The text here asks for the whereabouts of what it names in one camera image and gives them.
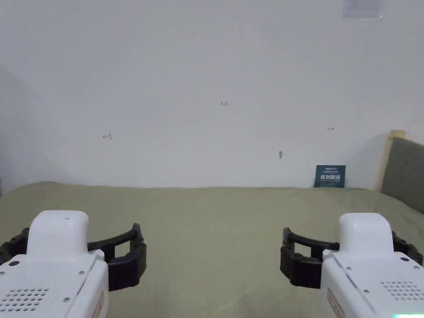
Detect grey-green padded headboard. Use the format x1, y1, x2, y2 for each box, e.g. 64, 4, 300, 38
377, 129, 424, 214

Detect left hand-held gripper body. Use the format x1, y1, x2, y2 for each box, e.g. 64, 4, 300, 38
0, 210, 110, 318

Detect dark blue printed card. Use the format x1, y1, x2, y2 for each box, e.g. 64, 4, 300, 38
313, 164, 347, 189

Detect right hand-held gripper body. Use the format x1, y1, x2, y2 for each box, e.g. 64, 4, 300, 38
321, 212, 424, 318

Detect bed with pale green sheet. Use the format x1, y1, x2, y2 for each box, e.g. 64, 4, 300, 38
0, 180, 424, 318

